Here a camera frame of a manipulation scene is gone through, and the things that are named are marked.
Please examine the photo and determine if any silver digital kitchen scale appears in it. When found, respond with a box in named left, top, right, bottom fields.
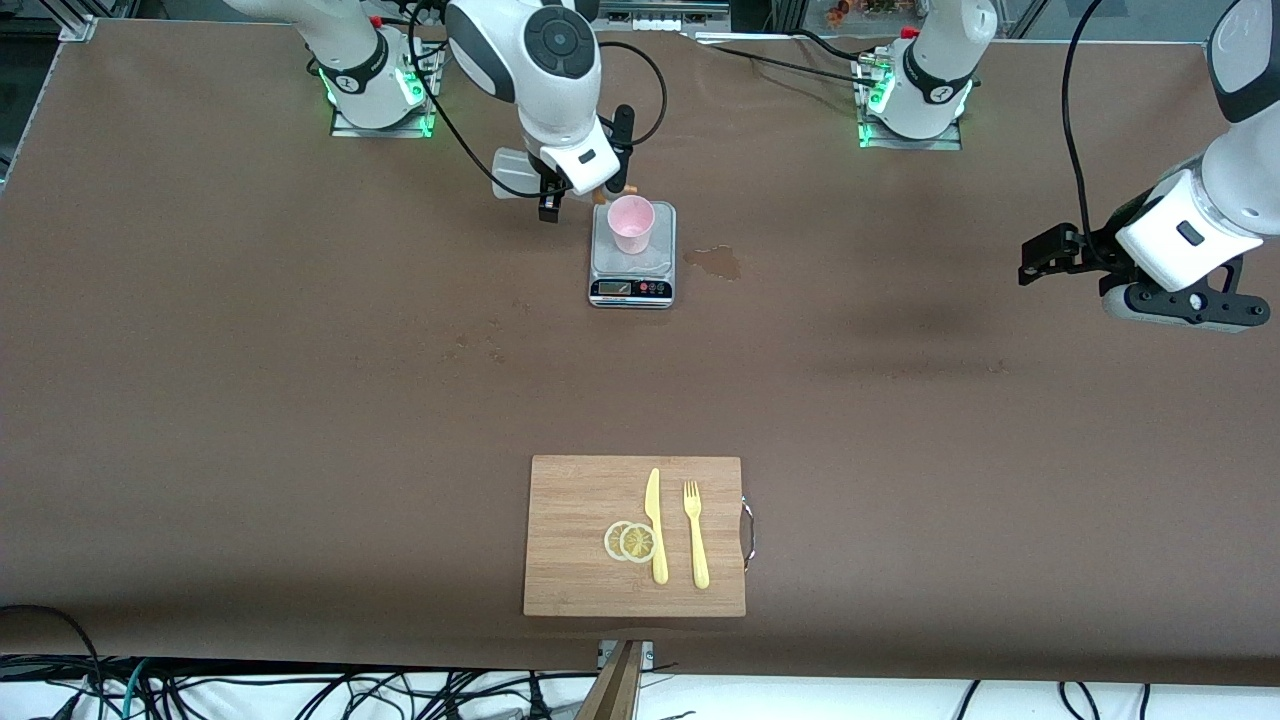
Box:
left=588, top=200, right=678, bottom=310

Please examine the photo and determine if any colourful toy food pile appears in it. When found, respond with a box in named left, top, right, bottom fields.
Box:
left=825, top=0, right=907, bottom=27

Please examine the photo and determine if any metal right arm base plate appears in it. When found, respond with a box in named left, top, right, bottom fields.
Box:
left=330, top=45, right=439, bottom=139

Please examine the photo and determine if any aluminium frame corner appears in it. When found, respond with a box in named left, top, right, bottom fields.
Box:
left=57, top=0, right=102, bottom=44

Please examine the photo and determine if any black cable to arm base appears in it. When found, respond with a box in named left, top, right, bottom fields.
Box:
left=698, top=38, right=873, bottom=89

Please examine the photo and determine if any wooden cutting board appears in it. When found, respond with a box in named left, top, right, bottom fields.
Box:
left=523, top=455, right=757, bottom=618

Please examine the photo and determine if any silver metal bracket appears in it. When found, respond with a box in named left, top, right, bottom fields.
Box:
left=597, top=640, right=656, bottom=673

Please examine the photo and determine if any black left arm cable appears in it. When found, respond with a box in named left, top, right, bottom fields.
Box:
left=1060, top=0, right=1109, bottom=246

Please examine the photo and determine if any teal floor cable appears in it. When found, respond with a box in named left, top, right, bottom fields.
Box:
left=120, top=658, right=151, bottom=720

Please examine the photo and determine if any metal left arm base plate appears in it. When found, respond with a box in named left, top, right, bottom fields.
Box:
left=857, top=108, right=964, bottom=152

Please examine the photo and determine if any white power strip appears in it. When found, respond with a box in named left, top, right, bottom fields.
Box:
left=616, top=10, right=693, bottom=34

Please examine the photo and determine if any yellow plastic fork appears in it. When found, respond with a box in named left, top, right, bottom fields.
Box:
left=682, top=480, right=711, bottom=590

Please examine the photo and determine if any wooden post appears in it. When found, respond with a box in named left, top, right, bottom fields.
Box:
left=575, top=640, right=646, bottom=720

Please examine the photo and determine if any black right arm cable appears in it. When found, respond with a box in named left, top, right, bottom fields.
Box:
left=403, top=12, right=503, bottom=178
left=595, top=38, right=669, bottom=153

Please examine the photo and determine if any black floor cable loop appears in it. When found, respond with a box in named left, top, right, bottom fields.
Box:
left=0, top=604, right=107, bottom=720

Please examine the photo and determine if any brown table cover sheet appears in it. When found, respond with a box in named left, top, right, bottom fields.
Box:
left=0, top=18, right=1280, bottom=687

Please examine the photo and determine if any yellow plastic knife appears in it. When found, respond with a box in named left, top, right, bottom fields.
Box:
left=644, top=468, right=670, bottom=586

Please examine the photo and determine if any translucent sauce bottle orange cap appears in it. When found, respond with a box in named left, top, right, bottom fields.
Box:
left=491, top=147, right=641, bottom=207

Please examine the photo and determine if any pink plastic cup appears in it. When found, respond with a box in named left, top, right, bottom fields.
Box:
left=607, top=195, right=657, bottom=255

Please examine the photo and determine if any brown sauce puddle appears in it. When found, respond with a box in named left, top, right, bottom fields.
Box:
left=684, top=246, right=744, bottom=283

